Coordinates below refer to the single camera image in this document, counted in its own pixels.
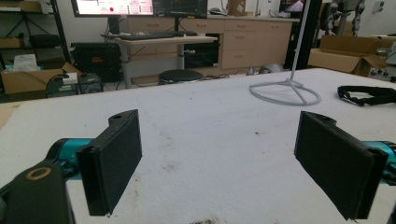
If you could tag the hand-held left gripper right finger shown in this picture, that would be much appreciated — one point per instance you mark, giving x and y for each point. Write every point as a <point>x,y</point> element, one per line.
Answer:
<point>337,165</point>

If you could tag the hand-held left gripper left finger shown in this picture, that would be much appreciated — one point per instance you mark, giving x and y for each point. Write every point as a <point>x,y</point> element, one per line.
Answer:
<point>110,165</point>

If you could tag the white metal stand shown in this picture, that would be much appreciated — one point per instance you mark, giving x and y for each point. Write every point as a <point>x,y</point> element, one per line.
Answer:
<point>291,81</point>

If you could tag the black equipment case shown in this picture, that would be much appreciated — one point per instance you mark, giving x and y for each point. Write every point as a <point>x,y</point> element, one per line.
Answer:
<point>97,60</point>

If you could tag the open cardboard box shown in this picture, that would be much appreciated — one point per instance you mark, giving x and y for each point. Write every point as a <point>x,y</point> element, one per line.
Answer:
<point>348,54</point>

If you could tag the black round stool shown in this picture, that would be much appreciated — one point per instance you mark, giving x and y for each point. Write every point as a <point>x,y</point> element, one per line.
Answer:
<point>180,75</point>

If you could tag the cardboard box with equipment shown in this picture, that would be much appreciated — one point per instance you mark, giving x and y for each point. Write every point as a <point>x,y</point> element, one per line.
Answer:
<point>29,81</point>

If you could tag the black keyboard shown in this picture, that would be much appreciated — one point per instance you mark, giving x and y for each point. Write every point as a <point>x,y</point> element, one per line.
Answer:
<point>146,36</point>

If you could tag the wooden desk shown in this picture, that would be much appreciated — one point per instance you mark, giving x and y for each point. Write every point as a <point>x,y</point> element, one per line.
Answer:
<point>169,41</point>

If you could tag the grey robot figure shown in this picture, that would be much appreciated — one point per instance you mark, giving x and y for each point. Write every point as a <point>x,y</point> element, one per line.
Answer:
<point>342,15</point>

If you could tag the wooden cabinet with drawers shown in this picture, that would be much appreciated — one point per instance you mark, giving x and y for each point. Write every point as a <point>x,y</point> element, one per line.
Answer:
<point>249,43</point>

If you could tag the lit computer monitor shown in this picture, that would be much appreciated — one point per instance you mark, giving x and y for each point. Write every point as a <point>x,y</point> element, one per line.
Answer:
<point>113,6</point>

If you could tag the black metal rack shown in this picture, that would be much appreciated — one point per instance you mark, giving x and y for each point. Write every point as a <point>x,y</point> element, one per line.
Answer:
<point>31,28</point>

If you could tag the dark computer monitor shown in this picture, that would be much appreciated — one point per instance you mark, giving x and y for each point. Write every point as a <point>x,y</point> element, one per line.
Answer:
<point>180,7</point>

